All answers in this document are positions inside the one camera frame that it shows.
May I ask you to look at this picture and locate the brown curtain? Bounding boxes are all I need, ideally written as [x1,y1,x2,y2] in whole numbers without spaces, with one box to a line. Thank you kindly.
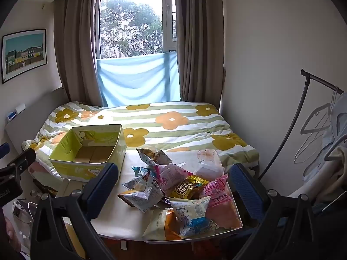
[53,0,105,106]
[173,0,225,103]

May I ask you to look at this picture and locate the cream hanging garment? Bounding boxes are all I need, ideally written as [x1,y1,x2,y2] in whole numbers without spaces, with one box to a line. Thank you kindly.
[287,141,347,203]

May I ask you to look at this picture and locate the pink white snack packet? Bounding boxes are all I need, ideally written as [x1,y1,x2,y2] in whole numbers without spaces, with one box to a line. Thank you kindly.
[154,163,193,193]

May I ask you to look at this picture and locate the light blue hanging garment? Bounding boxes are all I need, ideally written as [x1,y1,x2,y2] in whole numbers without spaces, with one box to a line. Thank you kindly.
[304,92,347,185]

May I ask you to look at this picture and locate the white lint roller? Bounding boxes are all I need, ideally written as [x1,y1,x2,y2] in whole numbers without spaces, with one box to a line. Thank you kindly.
[7,104,26,121]

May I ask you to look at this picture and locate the eyeglasses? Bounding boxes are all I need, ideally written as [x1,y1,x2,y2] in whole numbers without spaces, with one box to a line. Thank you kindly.
[12,199,34,225]

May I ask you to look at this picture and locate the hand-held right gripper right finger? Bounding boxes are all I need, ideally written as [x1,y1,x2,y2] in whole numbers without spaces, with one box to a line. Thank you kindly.
[228,163,326,260]

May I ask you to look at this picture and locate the large pink snack packet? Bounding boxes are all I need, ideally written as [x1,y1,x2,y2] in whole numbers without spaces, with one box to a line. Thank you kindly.
[206,192,243,231]

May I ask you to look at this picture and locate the silver crumpled snack packet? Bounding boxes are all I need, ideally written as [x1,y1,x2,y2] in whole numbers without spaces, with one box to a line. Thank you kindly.
[136,146,172,167]

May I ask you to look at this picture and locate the grey wire hanger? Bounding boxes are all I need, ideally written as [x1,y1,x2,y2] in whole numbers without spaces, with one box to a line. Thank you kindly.
[294,130,330,164]
[300,87,339,135]

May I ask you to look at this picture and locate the gold snack packet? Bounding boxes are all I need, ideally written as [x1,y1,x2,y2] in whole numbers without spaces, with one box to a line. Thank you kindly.
[169,175,209,199]

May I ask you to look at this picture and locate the white crumpled snack packet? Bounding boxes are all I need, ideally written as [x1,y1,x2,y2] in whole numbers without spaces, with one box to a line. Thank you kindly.
[117,180,166,213]

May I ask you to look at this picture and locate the blue silver snack packet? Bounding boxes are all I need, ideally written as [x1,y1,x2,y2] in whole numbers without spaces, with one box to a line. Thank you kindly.
[122,166,152,191]

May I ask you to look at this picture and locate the blue white snack packet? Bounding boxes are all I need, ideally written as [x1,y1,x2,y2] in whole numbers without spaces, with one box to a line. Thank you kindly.
[169,196,219,237]

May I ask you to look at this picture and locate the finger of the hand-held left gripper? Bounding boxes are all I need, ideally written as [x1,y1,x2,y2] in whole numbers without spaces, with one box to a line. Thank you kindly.
[0,143,11,160]
[7,148,37,180]

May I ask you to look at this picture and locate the light blue cloth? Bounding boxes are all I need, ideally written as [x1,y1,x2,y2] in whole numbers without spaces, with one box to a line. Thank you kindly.
[96,51,181,107]

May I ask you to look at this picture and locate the yellow-green cardboard box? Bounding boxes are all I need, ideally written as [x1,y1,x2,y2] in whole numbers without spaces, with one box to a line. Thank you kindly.
[48,124,127,182]

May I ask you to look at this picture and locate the framed wall picture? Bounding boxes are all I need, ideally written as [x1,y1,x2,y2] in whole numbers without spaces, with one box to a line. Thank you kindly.
[1,29,48,84]

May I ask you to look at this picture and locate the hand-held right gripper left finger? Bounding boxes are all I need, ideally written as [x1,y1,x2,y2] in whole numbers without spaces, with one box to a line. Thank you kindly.
[30,162,120,260]

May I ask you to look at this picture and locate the grey headboard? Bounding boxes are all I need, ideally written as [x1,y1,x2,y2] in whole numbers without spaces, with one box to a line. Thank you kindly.
[5,87,68,152]

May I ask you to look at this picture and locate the black clothes rack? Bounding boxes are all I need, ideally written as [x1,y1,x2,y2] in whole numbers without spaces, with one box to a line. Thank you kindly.
[257,69,347,180]

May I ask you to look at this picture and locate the window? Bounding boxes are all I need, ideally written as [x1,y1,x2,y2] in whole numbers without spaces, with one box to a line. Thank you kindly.
[96,0,178,60]

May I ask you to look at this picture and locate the floral striped blanket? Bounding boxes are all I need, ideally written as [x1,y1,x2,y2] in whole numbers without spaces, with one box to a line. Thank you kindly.
[22,101,259,174]

